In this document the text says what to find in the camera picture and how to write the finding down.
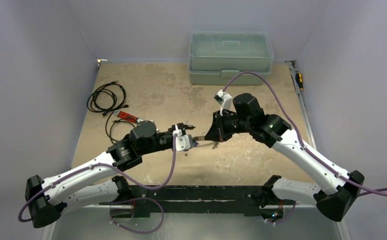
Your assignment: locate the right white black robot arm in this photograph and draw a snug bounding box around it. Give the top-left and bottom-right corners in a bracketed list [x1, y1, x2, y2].
[204, 90, 365, 222]

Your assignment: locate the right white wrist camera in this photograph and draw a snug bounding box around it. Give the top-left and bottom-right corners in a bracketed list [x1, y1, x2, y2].
[213, 89, 233, 116]

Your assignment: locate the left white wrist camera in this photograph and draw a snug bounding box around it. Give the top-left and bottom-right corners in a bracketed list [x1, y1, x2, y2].
[173, 134, 194, 152]

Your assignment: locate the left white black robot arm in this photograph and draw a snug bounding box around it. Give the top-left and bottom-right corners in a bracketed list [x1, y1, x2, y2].
[18, 120, 195, 229]

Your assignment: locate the green plastic toolbox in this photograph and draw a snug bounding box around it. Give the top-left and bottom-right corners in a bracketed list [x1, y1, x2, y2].
[187, 32, 274, 86]

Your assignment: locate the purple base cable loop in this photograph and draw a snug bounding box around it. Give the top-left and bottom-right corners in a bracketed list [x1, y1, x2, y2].
[109, 196, 165, 235]

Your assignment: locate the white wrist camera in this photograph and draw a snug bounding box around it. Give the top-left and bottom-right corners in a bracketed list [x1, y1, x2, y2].
[173, 134, 194, 152]
[213, 89, 233, 116]

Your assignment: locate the red handled adjustable wrench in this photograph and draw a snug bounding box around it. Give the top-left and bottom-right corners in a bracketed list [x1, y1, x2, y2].
[113, 110, 143, 124]

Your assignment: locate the yellow black screwdriver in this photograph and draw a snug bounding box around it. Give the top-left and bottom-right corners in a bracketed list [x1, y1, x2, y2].
[295, 72, 304, 91]

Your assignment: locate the black coiled cable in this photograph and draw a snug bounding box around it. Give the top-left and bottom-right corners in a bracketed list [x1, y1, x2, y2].
[86, 81, 142, 146]

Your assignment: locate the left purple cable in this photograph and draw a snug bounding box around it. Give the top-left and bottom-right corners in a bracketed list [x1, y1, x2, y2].
[17, 132, 178, 223]

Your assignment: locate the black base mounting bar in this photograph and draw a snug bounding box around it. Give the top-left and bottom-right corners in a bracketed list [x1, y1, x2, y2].
[109, 185, 294, 218]

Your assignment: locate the keyring with keys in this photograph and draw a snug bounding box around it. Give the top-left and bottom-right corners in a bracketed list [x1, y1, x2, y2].
[192, 135, 220, 150]

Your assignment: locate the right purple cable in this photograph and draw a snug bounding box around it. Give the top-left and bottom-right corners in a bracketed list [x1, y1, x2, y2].
[222, 71, 387, 198]

